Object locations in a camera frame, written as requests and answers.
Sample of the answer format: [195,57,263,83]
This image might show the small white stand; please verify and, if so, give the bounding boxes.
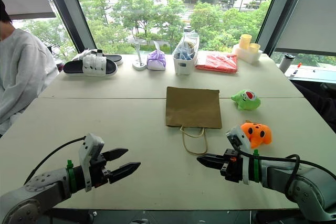
[132,41,148,71]

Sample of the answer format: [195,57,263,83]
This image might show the orange marker pen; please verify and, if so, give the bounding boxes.
[292,62,303,76]

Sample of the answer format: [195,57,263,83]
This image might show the person in grey sweatshirt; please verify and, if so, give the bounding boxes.
[0,0,59,136]

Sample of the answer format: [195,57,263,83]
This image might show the white plastic tray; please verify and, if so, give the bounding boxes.
[231,42,264,65]

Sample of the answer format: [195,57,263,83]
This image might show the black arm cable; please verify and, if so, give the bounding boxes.
[235,147,336,196]
[24,136,87,185]

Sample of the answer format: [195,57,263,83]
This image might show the green plush toy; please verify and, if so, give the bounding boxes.
[230,89,261,111]

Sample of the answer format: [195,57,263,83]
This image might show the orange plush toy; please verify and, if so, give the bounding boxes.
[240,121,273,150]

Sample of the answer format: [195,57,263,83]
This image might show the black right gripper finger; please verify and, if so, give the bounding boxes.
[203,153,229,163]
[196,155,224,172]

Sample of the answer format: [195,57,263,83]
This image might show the brown paper bag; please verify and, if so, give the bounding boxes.
[165,86,223,156]

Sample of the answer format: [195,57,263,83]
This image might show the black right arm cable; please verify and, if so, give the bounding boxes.
[235,147,336,196]

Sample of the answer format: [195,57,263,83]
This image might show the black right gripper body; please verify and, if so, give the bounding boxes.
[219,148,244,184]

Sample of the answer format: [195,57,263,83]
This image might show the short yellow cup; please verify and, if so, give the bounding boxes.
[248,42,261,55]

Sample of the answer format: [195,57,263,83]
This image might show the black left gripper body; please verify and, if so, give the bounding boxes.
[88,153,111,188]

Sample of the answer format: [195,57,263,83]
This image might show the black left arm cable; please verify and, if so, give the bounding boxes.
[24,136,87,185]

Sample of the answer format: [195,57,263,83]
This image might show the red packet in plastic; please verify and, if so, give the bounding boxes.
[194,50,239,74]

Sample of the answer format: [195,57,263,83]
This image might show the silver tumbler with black lid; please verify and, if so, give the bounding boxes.
[278,53,296,74]

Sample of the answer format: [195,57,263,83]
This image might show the black chair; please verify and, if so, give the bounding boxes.
[290,79,336,131]

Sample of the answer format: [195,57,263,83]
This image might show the purple cloth pouch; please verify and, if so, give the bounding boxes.
[146,49,167,71]

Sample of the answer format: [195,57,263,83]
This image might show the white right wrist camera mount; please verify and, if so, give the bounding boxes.
[226,125,253,185]

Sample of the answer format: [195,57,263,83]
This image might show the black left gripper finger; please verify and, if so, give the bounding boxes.
[108,162,141,184]
[101,148,129,163]

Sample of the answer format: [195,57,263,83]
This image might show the clear plastic bags with items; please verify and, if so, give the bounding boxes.
[174,26,200,61]

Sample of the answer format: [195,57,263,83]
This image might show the tall yellow cup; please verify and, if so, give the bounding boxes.
[238,34,253,50]

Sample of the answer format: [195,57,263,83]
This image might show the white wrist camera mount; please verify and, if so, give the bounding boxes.
[78,133,105,193]
[226,125,253,185]

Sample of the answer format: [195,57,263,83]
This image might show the black and white sandal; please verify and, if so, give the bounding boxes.
[75,49,124,67]
[62,52,118,77]

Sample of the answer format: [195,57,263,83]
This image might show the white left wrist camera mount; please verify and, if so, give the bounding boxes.
[78,133,105,193]

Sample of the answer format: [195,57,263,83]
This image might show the dark window frame post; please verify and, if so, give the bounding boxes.
[256,0,306,55]
[40,0,97,53]

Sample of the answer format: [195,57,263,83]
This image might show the white storage bin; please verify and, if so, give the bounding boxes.
[172,35,201,76]

